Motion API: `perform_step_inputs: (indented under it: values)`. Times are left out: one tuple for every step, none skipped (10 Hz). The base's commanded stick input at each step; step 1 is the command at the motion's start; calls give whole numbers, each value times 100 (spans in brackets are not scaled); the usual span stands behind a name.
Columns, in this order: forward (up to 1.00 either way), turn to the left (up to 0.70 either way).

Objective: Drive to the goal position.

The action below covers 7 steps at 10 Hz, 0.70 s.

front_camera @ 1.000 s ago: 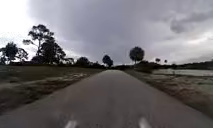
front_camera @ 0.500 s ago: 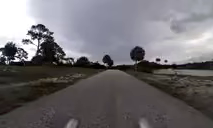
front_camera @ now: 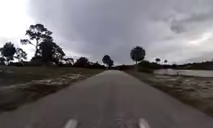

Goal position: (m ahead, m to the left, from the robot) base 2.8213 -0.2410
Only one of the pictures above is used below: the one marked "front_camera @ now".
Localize small dark tree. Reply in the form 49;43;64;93
101;54;115;69

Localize low dark bushes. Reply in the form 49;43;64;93
64;56;107;70

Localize grey asphalt road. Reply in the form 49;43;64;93
0;69;213;128

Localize round-crowned palm tree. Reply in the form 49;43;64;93
129;45;146;66

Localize dark bush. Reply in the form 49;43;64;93
136;59;161;73

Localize tall pine tree cluster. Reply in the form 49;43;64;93
20;23;67;66

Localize robot's own part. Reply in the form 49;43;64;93
138;117;151;128
63;118;78;128

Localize grass verge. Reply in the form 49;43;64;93
0;65;107;118
123;69;213;119

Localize pale water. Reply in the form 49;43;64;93
153;68;213;79

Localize distant tree line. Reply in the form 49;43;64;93
175;60;213;71

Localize dark spreading tree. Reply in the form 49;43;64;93
0;41;28;66

